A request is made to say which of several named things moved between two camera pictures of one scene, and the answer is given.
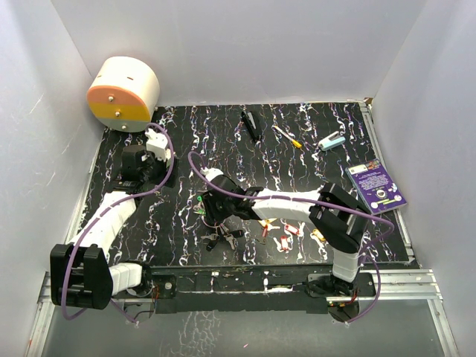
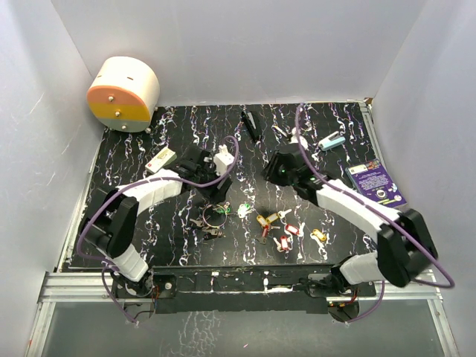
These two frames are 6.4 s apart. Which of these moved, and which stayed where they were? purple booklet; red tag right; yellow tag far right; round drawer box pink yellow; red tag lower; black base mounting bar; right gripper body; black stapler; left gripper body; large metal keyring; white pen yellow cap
Moved: left gripper body; right gripper body
Stayed: black stapler; red tag lower; white pen yellow cap; large metal keyring; purple booklet; yellow tag far right; red tag right; black base mounting bar; round drawer box pink yellow
